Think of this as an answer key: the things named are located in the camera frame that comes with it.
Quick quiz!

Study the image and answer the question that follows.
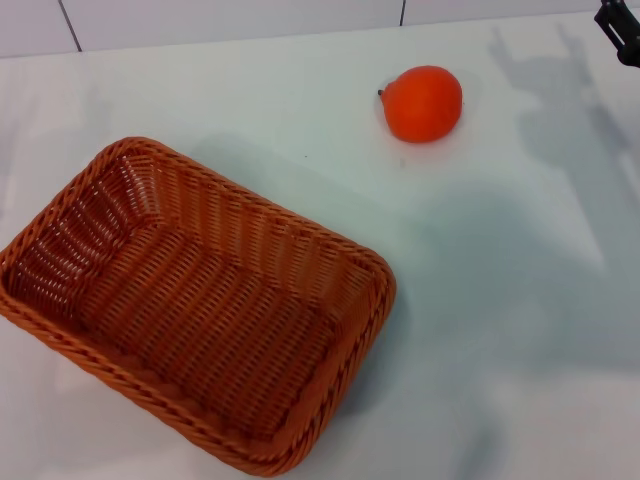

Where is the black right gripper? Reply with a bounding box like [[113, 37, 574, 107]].
[[593, 0, 640, 67]]

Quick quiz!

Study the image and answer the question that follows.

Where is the orange woven rectangular basket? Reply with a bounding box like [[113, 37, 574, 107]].
[[0, 135, 398, 477]]

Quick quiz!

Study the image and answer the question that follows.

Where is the orange round fruit with stem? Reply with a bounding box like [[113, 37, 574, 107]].
[[378, 64, 464, 145]]

